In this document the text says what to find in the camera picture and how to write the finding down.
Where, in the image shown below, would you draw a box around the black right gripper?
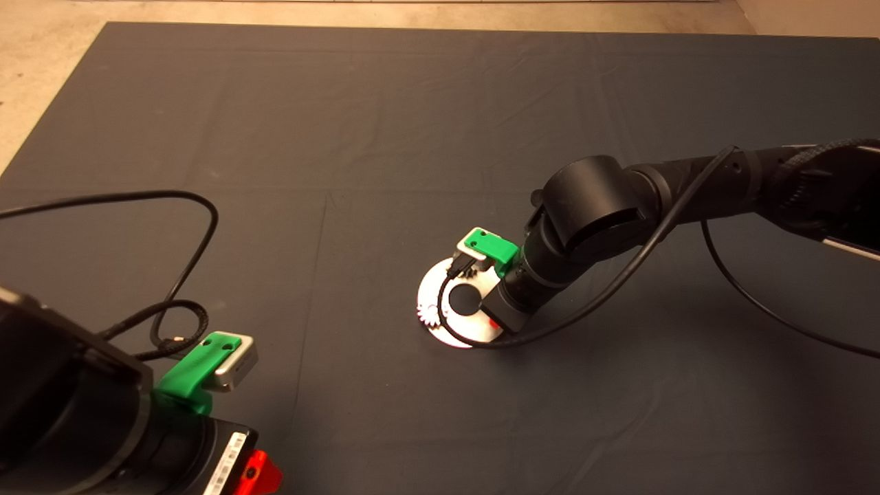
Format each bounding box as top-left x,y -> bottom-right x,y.
479,290 -> 534,336

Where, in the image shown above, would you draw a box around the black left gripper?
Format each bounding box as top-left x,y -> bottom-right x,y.
201,425 -> 284,495

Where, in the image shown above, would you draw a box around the round metal carrier plate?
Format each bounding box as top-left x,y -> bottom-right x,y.
416,260 -> 506,349

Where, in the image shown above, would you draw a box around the dark grey table cloth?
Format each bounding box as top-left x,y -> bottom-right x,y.
0,22 -> 880,495

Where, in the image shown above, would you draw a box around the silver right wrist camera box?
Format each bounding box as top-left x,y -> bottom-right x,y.
456,228 -> 496,270

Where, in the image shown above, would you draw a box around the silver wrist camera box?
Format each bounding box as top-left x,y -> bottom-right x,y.
456,228 -> 496,270
203,335 -> 259,393

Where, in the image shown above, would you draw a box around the green right camera mount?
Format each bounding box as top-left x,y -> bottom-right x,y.
464,230 -> 520,279

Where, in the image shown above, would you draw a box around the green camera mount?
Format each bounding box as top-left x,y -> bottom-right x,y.
155,331 -> 241,417
464,230 -> 520,279

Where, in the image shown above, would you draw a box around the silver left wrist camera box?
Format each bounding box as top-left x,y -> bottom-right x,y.
203,335 -> 259,393

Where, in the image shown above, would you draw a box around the green left camera mount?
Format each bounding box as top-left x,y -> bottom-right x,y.
155,331 -> 241,417

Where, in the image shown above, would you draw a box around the thick black wrist cable loop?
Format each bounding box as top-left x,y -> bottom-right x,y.
100,300 -> 209,362

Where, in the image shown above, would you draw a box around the black left camera cable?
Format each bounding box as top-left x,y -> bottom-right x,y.
0,191 -> 219,348

